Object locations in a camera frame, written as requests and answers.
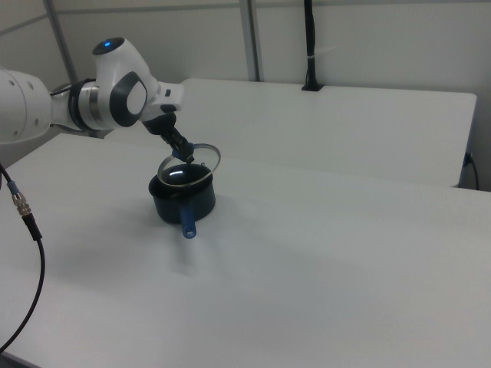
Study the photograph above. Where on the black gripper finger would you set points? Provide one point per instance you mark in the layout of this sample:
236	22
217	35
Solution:
185	147
172	141

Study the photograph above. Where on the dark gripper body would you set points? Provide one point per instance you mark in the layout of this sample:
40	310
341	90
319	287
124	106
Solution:
161	123

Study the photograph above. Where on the glass lid with blue knob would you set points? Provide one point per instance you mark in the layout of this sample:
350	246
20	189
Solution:
180	175

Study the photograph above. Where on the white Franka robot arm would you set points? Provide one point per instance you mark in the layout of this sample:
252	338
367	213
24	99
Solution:
23	103

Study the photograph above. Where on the white adjacent table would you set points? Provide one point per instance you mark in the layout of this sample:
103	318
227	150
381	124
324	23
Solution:
307	126

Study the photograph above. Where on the black pole with clamp base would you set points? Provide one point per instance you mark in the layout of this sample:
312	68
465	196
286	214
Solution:
310	38

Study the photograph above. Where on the grey partition post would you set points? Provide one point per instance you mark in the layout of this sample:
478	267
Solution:
61	38
251	38

